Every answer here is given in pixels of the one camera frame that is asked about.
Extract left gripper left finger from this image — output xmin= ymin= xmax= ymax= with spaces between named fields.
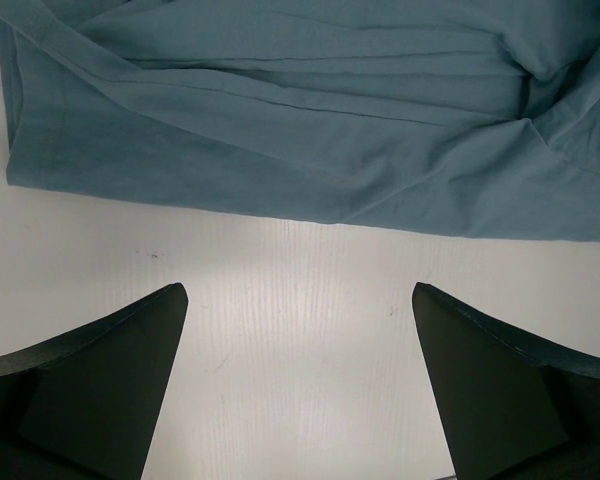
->
xmin=0 ymin=283 xmax=188 ymax=479

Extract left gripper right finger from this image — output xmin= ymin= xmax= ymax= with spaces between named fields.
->
xmin=412 ymin=283 xmax=600 ymax=479

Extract blue t shirt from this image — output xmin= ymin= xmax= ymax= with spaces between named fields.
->
xmin=0 ymin=1 xmax=600 ymax=242

